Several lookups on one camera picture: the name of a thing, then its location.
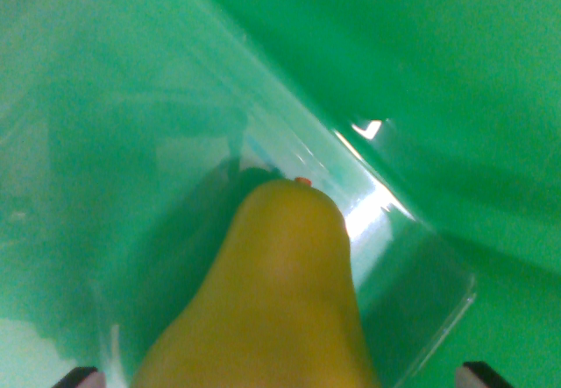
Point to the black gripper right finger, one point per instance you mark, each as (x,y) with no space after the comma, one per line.
(477,377)

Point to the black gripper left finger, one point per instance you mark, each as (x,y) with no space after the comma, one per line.
(81,379)

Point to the yellow-green toy pear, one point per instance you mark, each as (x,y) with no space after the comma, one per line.
(271,300)

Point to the green plastic bin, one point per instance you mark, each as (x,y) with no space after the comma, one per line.
(131,99)

